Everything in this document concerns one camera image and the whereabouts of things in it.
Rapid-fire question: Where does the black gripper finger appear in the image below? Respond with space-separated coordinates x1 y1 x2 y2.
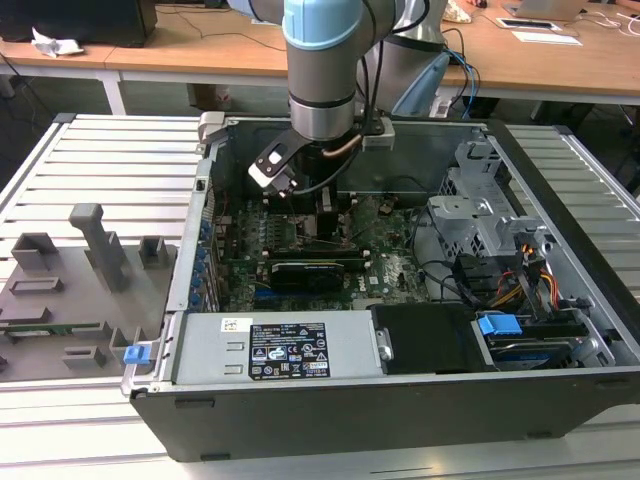
314 187 342 242

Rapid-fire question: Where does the metal wire locking lever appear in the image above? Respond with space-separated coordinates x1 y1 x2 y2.
294 232 354 247

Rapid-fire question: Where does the metal socket cover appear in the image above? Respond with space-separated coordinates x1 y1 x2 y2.
341 195 390 242

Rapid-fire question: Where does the CPU socket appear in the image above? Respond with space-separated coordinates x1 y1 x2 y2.
287 212 361 251

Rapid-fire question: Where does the black RAM slot bank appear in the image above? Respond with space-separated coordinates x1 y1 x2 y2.
259 247 374 274
262 192 359 216

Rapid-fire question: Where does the black graphics card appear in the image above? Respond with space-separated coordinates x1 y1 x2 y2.
269 259 346 296

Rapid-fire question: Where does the green motherboard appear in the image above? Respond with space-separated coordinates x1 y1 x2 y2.
212 192 436 314

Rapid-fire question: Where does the brown cardboard box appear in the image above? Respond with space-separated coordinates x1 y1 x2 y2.
187 82 234 111

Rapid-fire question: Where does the silver metal drive cage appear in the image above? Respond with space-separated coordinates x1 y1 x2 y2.
427 139 551 261

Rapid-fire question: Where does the white power strip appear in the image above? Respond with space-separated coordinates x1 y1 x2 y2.
429 94 454 119

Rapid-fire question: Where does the black plastic shroud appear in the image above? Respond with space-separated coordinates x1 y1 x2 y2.
372 302 496 376

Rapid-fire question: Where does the wooden desk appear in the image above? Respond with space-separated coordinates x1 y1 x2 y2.
0 0 640 117

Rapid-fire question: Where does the grey power supply unit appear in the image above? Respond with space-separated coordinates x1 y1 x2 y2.
172 308 396 386

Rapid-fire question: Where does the black and grey PC case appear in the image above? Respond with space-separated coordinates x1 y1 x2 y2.
122 112 640 464

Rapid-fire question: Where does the blue disk carrier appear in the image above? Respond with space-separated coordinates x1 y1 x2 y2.
474 310 576 372

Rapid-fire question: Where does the patterned cloth bag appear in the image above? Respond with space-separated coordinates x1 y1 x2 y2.
443 0 474 25

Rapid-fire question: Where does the blue case latch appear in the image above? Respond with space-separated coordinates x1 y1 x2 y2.
123 344 151 366

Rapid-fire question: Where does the white tablet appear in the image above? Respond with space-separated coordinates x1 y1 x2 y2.
495 17 561 31

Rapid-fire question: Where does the white paper sheet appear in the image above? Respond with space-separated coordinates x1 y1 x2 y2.
510 29 584 47

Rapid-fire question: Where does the grey parts rack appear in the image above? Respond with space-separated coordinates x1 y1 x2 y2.
0 202 179 384

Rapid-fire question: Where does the black box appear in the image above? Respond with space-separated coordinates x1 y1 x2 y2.
0 0 159 49

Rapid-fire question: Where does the crumpled white paper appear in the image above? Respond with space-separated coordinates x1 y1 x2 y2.
30 27 86 59

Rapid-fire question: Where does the silver laptop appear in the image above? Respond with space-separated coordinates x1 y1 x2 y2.
502 0 589 22

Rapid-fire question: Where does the green RAM stick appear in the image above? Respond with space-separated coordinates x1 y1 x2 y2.
0 322 101 337

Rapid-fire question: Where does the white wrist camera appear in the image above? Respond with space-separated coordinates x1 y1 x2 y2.
248 130 301 200

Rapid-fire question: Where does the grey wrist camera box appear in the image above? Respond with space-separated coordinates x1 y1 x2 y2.
362 117 396 151

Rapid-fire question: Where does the grey case handle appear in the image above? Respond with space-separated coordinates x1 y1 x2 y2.
197 112 226 146

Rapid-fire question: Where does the blue cable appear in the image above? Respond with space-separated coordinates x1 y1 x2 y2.
447 49 482 121

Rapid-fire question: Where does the coloured wire bundle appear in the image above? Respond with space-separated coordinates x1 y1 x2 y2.
492 244 559 311

